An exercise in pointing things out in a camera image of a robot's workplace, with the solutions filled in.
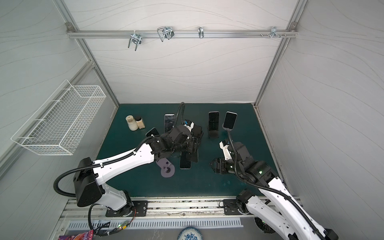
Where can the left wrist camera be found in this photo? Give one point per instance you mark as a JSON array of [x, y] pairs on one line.
[[188, 124]]

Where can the phone on middle purple stand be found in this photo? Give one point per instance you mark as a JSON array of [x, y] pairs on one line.
[[152, 133]]

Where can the phone with cracked screen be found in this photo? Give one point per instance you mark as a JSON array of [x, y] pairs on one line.
[[169, 122]]

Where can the black rectangular phone stand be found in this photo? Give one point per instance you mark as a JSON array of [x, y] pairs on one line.
[[213, 134]]

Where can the phone with light green frame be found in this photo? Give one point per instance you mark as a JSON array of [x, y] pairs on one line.
[[185, 161]]

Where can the purple round stand front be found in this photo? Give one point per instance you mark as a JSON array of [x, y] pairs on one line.
[[167, 168]]

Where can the phone with dark frame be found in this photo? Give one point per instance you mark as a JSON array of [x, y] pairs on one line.
[[194, 157]]

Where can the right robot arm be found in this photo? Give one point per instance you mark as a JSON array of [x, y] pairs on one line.
[[279, 213]]

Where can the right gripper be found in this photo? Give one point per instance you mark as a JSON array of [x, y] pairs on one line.
[[223, 163]]

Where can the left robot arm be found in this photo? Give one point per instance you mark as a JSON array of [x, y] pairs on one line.
[[91, 181]]

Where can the metal top crossbar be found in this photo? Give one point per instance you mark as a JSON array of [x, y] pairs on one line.
[[167, 33]]

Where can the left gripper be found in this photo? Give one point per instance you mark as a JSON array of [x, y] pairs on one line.
[[195, 145]]

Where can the blue white plate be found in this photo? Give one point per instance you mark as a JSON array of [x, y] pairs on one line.
[[190, 233]]

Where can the phone with purple frame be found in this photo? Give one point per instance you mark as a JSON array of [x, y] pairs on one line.
[[214, 118]]

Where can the phone with white frame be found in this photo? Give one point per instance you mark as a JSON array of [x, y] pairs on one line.
[[230, 120]]

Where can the cream plastic bottle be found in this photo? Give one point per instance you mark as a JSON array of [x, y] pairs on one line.
[[132, 124]]

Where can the white wire basket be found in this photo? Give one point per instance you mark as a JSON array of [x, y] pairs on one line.
[[57, 127]]

